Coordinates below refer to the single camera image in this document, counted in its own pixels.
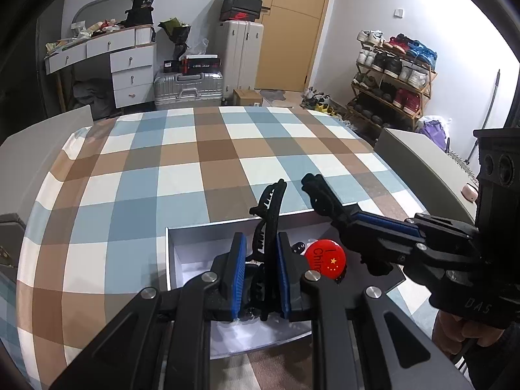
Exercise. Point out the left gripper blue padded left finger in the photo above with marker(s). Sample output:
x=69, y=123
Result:
x=161, y=340

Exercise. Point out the black flower bouquet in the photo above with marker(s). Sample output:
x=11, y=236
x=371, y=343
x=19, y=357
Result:
x=178, y=34

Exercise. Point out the silver aluminium suitcase lying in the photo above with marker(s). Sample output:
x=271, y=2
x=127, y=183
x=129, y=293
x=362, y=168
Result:
x=175, y=90

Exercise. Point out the wooden door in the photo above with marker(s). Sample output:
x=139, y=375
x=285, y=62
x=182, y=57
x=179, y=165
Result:
x=291, y=33

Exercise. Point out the oval grey mirror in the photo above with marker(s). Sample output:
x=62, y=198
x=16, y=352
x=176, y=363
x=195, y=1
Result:
x=100, y=10

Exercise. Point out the white desk with drawers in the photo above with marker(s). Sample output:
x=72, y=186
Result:
x=126, y=58

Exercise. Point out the person's right hand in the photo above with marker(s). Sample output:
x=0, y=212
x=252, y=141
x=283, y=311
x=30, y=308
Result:
x=450, y=333

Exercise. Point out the grey nightstand with drawers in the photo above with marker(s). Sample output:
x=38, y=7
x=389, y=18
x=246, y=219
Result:
x=26, y=158

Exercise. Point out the white upright suitcase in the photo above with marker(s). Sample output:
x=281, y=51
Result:
x=238, y=45

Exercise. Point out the stack of shoe boxes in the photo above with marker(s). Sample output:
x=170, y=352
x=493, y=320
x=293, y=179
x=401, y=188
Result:
x=240, y=10

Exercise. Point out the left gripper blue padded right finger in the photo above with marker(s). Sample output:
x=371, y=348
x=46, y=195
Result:
x=361, y=338

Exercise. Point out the large black hair claw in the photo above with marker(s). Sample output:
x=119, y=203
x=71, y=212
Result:
x=253, y=293

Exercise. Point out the white wall switch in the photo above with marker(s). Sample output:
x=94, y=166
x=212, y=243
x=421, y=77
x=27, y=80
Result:
x=399, y=13

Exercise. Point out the plaid blue brown tablecloth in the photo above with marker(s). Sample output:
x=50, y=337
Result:
x=97, y=231

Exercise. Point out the red China flag badge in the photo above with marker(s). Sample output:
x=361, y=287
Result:
x=328, y=258

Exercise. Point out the grey cabinet on right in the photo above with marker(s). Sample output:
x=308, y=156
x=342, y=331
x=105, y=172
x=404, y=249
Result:
x=435, y=178

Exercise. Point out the wooden shoe rack with shoes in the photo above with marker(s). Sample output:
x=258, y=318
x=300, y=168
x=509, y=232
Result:
x=393, y=82

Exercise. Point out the small brown cardboard box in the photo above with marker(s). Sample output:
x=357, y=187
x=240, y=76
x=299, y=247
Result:
x=247, y=98

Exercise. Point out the purple bag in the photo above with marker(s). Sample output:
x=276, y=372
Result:
x=433, y=129

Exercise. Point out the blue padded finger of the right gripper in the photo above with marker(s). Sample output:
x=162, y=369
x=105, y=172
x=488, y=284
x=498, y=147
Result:
x=389, y=223
x=363, y=241

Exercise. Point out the black red box on suitcase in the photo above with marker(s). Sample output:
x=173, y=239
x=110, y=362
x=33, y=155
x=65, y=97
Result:
x=197, y=64

